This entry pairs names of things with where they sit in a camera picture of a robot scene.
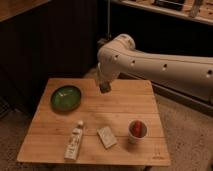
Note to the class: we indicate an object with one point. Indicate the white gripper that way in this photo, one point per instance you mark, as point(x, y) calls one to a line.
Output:
point(105, 76)

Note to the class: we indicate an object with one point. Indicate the white sponge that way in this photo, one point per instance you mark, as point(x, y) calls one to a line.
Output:
point(107, 137)

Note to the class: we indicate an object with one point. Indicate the green bowl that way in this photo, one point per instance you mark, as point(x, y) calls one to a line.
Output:
point(66, 98)

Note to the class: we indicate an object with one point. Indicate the white cup with red item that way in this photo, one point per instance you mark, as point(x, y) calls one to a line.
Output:
point(136, 131)

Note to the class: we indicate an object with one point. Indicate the vertical metal pole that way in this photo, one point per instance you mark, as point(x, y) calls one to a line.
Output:
point(108, 19)

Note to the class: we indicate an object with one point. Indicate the white tube bottle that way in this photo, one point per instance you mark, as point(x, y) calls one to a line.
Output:
point(74, 142)

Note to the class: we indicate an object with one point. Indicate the wooden table board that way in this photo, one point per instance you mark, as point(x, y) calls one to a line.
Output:
point(128, 100)

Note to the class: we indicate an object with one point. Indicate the wooden shelf with items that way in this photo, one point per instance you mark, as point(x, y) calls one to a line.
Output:
point(194, 10)

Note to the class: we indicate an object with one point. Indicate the grey metal rail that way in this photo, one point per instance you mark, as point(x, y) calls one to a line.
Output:
point(186, 83)

